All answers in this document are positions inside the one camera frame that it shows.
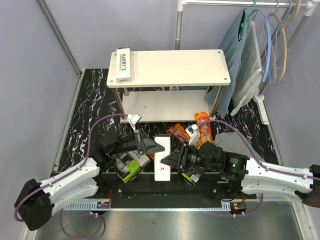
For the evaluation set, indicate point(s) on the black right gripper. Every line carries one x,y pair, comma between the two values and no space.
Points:
173,159

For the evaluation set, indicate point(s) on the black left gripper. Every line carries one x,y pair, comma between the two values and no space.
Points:
150,146

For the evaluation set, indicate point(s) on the black green gillette box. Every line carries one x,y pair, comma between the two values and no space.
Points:
191,174
125,167

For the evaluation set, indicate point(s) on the orange Bic razor pack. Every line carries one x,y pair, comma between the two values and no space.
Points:
151,156

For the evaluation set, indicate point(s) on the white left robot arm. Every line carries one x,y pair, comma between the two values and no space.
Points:
38,201

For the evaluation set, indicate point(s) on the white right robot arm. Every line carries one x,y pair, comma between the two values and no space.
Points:
246,175

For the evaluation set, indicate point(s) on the white two-tier shelf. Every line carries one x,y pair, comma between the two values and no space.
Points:
170,68

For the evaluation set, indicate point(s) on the orange Bic pack middle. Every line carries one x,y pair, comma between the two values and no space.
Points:
178,132

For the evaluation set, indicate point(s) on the orange Bic pack right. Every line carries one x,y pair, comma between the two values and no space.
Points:
204,129

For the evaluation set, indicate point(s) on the grey hanging towel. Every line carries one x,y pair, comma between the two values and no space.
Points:
250,73

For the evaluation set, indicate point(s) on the teal hanging garment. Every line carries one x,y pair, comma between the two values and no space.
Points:
232,46

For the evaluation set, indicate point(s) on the blue clothes hanger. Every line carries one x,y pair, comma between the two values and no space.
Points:
269,37

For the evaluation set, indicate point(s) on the wooden clothes hanger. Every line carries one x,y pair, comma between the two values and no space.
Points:
279,48

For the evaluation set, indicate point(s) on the metal clothes rack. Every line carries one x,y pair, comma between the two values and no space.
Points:
292,31

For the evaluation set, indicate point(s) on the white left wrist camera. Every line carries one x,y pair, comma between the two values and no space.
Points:
133,120

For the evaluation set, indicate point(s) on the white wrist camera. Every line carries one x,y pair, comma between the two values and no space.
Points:
193,134
133,120

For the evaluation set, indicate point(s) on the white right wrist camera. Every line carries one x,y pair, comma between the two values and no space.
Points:
193,134

